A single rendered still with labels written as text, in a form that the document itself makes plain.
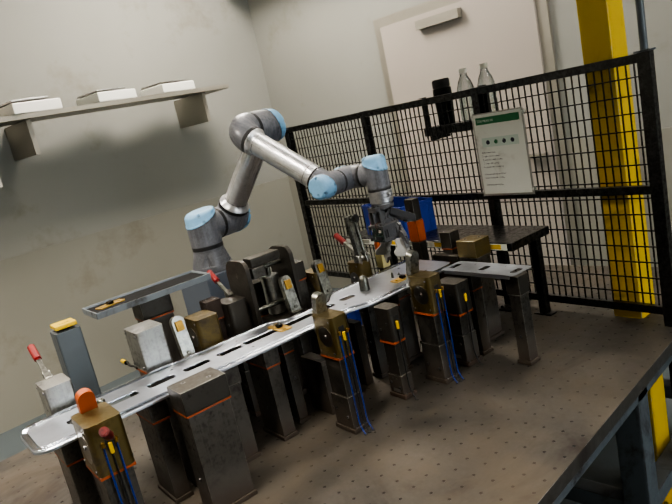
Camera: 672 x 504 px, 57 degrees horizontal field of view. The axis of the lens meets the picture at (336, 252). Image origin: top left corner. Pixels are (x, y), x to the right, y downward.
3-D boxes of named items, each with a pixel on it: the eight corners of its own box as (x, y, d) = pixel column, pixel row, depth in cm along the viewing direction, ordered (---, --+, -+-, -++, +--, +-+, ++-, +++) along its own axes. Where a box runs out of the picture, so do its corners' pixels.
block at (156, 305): (178, 436, 196) (138, 302, 187) (167, 429, 203) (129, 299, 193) (206, 422, 202) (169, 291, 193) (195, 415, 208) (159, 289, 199)
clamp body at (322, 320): (362, 439, 171) (335, 321, 164) (335, 428, 181) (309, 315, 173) (379, 428, 175) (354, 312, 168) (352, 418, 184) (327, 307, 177)
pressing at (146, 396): (39, 462, 133) (37, 456, 132) (17, 434, 151) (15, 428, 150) (460, 264, 212) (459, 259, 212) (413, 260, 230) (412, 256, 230)
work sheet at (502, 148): (534, 194, 221) (522, 106, 215) (483, 196, 239) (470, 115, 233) (538, 192, 222) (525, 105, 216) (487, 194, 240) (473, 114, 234)
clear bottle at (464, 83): (471, 120, 241) (463, 67, 237) (458, 122, 247) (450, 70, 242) (482, 117, 245) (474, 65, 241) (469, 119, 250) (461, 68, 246)
